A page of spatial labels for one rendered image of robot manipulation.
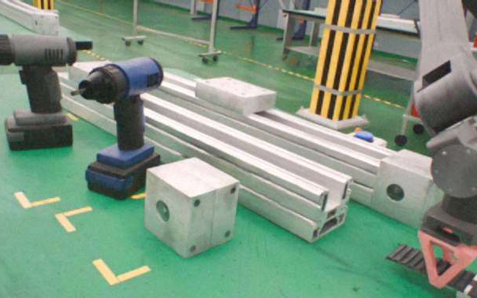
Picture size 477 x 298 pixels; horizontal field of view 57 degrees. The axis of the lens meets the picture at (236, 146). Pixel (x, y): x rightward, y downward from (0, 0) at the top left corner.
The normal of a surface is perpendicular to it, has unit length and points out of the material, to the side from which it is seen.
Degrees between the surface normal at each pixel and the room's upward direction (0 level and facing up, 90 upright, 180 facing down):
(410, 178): 90
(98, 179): 90
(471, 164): 90
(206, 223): 90
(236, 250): 0
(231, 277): 0
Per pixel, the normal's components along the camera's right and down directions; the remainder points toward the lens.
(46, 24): 0.64, 0.34
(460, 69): -0.77, -0.55
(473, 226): 0.11, -0.93
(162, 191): -0.71, 0.18
